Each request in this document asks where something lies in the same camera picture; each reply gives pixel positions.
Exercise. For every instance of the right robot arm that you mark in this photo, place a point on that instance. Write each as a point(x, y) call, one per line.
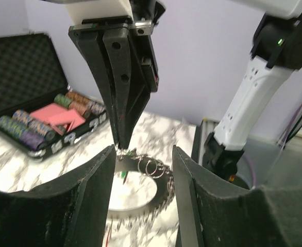
point(276, 54)

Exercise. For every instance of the pink playing card deck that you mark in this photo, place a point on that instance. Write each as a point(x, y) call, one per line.
point(62, 120)

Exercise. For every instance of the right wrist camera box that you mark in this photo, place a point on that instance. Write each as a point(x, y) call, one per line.
point(85, 10)

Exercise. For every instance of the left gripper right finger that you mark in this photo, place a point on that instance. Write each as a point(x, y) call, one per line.
point(214, 212)

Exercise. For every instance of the metal key ring disc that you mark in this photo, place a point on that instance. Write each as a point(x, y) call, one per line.
point(149, 188)

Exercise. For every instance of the black poker chip case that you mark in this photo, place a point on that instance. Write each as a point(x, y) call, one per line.
point(31, 77)

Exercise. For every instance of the green tagged key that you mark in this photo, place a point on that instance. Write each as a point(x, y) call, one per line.
point(124, 175)

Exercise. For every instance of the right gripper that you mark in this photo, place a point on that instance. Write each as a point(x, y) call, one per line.
point(140, 51)

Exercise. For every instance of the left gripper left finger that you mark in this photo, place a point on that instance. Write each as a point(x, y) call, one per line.
point(70, 210)

